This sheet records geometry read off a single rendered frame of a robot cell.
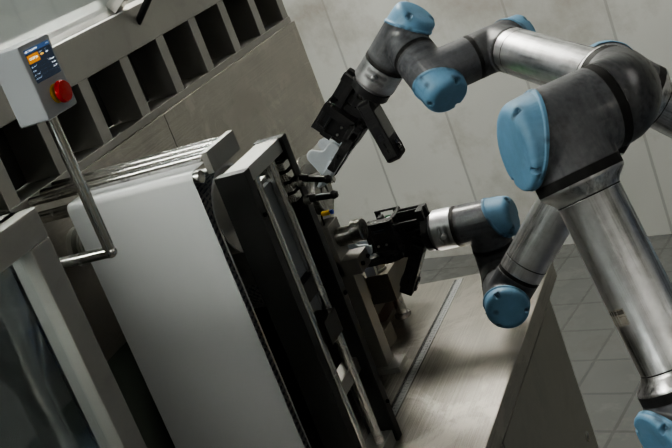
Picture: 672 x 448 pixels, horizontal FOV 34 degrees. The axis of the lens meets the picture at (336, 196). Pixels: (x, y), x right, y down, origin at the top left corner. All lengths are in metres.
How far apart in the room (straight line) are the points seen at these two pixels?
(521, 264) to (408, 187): 3.09
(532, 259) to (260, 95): 1.00
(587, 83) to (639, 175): 3.06
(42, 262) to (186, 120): 1.34
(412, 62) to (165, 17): 0.75
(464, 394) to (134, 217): 0.63
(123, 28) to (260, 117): 0.51
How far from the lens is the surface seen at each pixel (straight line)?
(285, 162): 1.66
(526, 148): 1.39
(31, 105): 1.47
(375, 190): 5.04
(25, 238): 1.01
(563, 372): 2.34
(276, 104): 2.70
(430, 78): 1.75
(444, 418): 1.87
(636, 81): 1.46
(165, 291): 1.79
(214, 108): 2.44
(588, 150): 1.41
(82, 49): 2.11
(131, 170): 1.80
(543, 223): 1.85
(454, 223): 1.99
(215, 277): 1.73
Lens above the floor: 1.79
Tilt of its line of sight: 16 degrees down
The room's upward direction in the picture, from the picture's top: 21 degrees counter-clockwise
